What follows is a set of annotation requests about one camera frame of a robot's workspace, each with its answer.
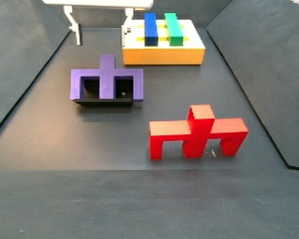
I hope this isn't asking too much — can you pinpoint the red three-legged block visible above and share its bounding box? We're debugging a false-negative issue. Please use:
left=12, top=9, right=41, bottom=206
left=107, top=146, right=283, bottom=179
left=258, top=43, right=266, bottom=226
left=150, top=105, right=249, bottom=160

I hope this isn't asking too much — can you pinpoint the black angled fixture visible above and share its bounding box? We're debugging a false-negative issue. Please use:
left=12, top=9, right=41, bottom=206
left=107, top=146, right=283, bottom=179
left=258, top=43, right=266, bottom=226
left=74, top=76, right=134, bottom=107

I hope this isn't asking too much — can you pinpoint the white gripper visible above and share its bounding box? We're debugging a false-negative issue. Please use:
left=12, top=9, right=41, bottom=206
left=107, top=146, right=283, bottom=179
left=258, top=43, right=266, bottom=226
left=43, top=0, right=154, bottom=46

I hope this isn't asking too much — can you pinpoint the blue rectangular bar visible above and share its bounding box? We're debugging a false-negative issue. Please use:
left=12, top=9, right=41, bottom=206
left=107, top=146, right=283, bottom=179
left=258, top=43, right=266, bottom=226
left=144, top=13, right=159, bottom=47

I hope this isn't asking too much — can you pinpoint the yellow slotted board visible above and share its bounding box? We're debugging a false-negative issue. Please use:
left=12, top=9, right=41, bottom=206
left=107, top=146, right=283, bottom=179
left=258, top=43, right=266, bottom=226
left=122, top=20, right=206, bottom=65

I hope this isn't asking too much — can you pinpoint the purple three-legged block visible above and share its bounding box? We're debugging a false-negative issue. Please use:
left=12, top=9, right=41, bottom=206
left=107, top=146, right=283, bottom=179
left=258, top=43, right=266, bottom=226
left=69, top=54, right=143, bottom=102

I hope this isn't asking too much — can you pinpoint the green rectangular bar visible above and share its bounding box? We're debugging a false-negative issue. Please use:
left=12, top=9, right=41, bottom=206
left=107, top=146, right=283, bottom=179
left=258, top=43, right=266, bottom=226
left=164, top=13, right=183, bottom=47

